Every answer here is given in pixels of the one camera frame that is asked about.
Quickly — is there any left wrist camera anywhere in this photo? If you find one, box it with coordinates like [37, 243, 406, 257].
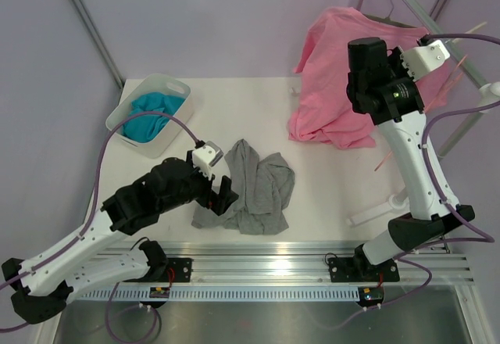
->
[192, 142, 223, 181]

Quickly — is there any slotted cable duct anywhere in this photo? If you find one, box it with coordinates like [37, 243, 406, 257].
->
[80, 285, 360, 302]

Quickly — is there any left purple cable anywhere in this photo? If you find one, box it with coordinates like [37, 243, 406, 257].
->
[0, 112, 206, 288]

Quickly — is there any dark hanger of pink shirt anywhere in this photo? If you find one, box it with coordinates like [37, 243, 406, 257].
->
[366, 0, 419, 28]

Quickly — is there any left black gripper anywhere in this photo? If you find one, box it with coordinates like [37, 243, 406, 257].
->
[159, 150, 238, 214]

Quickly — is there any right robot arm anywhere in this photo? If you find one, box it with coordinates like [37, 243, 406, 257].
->
[346, 37, 475, 279]

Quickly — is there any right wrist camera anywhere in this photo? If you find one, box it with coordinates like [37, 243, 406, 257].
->
[400, 40, 450, 82]

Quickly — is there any white plastic bin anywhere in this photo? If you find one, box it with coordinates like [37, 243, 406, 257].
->
[105, 73, 196, 159]

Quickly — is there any pink t shirt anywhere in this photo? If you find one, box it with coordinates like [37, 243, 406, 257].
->
[288, 7, 427, 149]

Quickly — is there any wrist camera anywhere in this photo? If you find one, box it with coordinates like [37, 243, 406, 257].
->
[400, 40, 450, 82]
[192, 142, 223, 181]

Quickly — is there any aluminium mounting rail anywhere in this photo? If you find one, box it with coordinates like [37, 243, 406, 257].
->
[160, 241, 474, 286]

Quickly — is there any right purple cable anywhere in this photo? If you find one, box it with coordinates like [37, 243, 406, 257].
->
[394, 33, 500, 259]

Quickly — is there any teal cloth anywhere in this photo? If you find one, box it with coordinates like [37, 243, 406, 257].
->
[123, 91, 185, 143]

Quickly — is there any cream hanger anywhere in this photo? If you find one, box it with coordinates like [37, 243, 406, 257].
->
[447, 21, 488, 44]

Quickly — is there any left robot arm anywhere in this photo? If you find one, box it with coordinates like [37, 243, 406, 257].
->
[2, 158, 238, 324]

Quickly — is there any purple cable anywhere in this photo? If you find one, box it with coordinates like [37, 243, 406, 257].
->
[394, 33, 500, 259]
[0, 112, 206, 288]

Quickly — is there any pink wire hanger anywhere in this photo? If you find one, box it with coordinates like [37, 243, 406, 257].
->
[373, 55, 470, 172]

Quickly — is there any clothes rack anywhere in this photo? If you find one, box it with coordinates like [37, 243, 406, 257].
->
[346, 0, 499, 228]

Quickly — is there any grey t shirt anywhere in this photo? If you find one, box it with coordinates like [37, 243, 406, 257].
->
[191, 139, 295, 235]

